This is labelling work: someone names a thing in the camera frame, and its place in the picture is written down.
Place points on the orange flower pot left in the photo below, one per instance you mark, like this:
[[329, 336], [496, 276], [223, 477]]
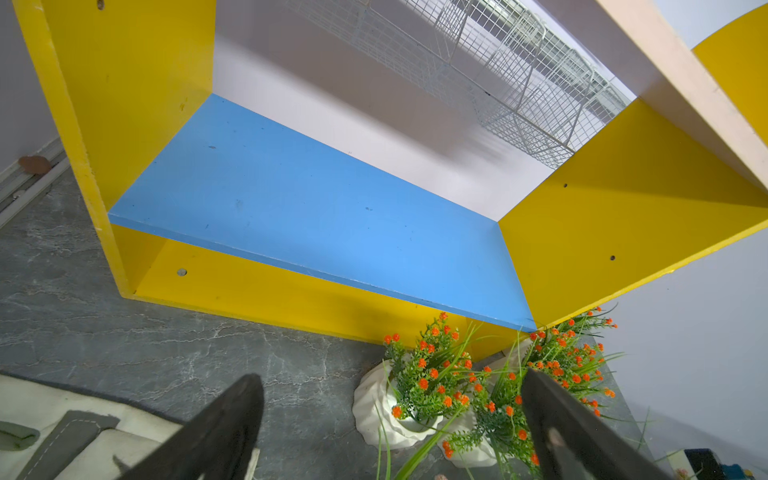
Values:
[[404, 405]]

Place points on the orange flower pot middle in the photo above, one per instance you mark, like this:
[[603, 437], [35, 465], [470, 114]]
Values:
[[555, 378]]

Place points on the orange flower pot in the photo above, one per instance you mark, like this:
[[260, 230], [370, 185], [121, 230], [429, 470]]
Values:
[[555, 378], [404, 405]]

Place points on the white wire basket rear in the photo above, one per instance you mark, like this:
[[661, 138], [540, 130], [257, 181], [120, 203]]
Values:
[[497, 62]]

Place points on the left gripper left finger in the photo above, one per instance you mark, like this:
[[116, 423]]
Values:
[[218, 443]]

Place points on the yellow rack with shelves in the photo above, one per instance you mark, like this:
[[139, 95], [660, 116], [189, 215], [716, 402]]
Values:
[[237, 159]]

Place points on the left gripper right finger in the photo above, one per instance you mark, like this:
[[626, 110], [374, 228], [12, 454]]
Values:
[[572, 443]]

